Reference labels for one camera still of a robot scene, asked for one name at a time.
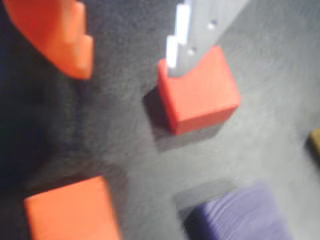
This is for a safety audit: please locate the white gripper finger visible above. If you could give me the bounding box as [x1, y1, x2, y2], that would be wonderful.
[165, 0, 251, 78]

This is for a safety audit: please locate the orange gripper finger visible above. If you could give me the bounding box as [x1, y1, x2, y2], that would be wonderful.
[2, 0, 94, 81]

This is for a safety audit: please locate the orange wooden cube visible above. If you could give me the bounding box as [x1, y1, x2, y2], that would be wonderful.
[23, 175, 123, 240]

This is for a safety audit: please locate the red wooden cube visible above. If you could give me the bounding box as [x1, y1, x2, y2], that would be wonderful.
[156, 45, 242, 136]

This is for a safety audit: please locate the yellow wooden cube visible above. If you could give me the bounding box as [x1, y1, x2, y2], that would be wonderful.
[307, 128, 320, 166]

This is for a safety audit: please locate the purple wooden cube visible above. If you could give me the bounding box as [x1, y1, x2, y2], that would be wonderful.
[183, 184, 294, 240]

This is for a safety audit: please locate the black table mat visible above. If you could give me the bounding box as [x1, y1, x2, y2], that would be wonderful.
[0, 0, 320, 240]

